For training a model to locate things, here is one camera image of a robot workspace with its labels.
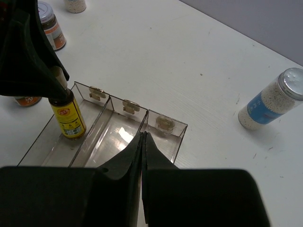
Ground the brown spice jar white lid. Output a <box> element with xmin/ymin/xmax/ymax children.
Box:
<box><xmin>13</xmin><ymin>96</ymin><xmax>42</xmax><ymax>107</ymax></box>

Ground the blue label sesame shaker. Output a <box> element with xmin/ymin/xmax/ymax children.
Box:
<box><xmin>238</xmin><ymin>68</ymin><xmax>303</xmax><ymax>131</ymax></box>
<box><xmin>64</xmin><ymin>0</ymin><xmax>87</xmax><ymax>13</ymax></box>

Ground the yellow label sauce bottle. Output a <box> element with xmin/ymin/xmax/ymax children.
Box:
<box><xmin>48</xmin><ymin>66</ymin><xmax>87</xmax><ymax>140</ymax></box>

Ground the clear acrylic three-compartment organizer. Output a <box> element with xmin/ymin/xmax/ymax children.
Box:
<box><xmin>19</xmin><ymin>82</ymin><xmax>187</xmax><ymax>167</ymax></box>

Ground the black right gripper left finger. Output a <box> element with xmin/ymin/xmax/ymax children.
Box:
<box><xmin>81</xmin><ymin>132</ymin><xmax>143</xmax><ymax>227</ymax></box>

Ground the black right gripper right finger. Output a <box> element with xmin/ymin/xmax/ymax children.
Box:
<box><xmin>142</xmin><ymin>132</ymin><xmax>189</xmax><ymax>227</ymax></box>

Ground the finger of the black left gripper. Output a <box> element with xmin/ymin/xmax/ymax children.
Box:
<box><xmin>0</xmin><ymin>9</ymin><xmax>67</xmax><ymax>99</ymax></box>
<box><xmin>33</xmin><ymin>0</ymin><xmax>70</xmax><ymax>81</ymax></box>

